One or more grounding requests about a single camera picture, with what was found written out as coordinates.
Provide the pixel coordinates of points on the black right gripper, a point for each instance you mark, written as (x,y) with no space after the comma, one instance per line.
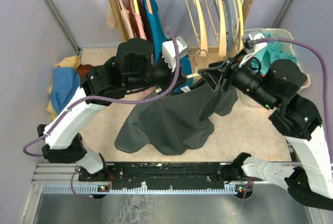
(228,69)

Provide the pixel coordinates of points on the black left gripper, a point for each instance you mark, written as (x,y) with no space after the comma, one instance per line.
(181,77)

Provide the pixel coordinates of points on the cream wooden hanger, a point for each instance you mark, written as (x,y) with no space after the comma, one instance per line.
(221,35)
(196,74)
(201,35)

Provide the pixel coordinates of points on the dark grey t-shirt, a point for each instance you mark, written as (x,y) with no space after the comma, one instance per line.
(177,122)

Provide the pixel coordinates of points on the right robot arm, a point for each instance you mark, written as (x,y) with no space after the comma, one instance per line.
(294,117)

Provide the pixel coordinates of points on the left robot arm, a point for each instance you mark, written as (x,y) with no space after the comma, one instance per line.
(128,71)

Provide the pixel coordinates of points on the teal blue hanging t-shirt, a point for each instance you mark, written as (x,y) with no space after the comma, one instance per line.
(159,38)

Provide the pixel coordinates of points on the yellow cream hanger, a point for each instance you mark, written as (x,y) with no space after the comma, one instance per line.
(238,28)

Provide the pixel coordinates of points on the pink hanging t-shirt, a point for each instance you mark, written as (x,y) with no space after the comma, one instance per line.
(140,26)

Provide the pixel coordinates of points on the beige hanging t-shirt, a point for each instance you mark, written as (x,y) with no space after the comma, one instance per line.
(118,18)

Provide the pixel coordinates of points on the turquoise garment in basket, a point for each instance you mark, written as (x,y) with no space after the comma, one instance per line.
(272,52)

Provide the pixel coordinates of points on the white laundry basket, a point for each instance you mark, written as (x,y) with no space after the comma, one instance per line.
(286,48)

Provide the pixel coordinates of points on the brown folded cloth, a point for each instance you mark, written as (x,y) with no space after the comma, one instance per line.
(83,70)

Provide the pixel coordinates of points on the yellow cloth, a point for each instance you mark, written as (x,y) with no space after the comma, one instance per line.
(73,62)

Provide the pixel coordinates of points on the blue folded cloth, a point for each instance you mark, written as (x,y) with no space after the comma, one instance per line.
(66,80)

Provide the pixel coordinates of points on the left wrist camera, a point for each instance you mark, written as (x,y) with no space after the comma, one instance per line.
(169,54)

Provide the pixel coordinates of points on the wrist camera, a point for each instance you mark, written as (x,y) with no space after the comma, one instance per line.
(169,54)
(251,47)

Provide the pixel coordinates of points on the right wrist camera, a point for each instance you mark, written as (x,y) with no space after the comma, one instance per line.
(251,47)

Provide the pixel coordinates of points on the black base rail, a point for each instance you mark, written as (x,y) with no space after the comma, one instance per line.
(164,176)

